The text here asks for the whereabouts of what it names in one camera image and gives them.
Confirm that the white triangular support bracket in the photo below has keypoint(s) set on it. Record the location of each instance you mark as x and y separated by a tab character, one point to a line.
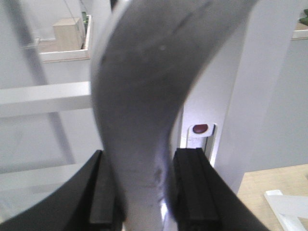
288	209

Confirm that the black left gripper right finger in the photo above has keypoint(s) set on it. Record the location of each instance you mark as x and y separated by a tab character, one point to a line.
205	202

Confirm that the wooden box in background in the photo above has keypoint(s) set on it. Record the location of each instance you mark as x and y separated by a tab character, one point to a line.
69	34

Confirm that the green object behind block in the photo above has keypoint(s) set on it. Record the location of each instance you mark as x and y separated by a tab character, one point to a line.
304	20

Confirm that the grey curved door handle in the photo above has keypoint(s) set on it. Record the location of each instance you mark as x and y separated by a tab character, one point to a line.
143	67

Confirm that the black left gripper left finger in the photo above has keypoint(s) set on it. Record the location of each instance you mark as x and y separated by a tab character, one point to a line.
86	202

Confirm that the red lock button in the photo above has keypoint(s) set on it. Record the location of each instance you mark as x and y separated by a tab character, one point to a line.
200	128

